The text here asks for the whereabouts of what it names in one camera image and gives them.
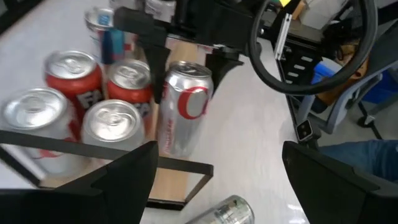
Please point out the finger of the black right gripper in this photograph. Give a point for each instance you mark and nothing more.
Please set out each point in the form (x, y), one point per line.
(222, 67)
(155, 65)

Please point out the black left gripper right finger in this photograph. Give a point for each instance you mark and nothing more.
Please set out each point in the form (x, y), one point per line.
(348, 199)

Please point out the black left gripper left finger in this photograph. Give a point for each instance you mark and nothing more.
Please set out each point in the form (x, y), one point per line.
(77, 205)

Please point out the red Fanta can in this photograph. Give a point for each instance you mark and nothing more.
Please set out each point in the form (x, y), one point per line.
(129, 76)
(71, 67)

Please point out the silver Diet Coke can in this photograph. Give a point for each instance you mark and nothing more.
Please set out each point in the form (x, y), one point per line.
(112, 119)
(186, 109)
(34, 109)

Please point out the blue silver Red Bull can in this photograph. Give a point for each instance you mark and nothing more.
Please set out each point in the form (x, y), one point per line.
(104, 34)

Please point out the person's leg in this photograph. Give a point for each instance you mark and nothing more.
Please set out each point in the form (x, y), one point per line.
(373, 158)

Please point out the yellow tag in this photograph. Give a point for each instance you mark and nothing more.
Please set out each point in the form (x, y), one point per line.
(284, 2)

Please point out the wooden board tray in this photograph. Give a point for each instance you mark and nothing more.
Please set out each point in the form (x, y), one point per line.
(169, 186)

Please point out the white cardboard box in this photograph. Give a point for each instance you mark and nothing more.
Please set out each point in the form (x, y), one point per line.
(323, 14)

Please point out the tall silver can red print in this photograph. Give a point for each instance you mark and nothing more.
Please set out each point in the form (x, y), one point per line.
(227, 213)

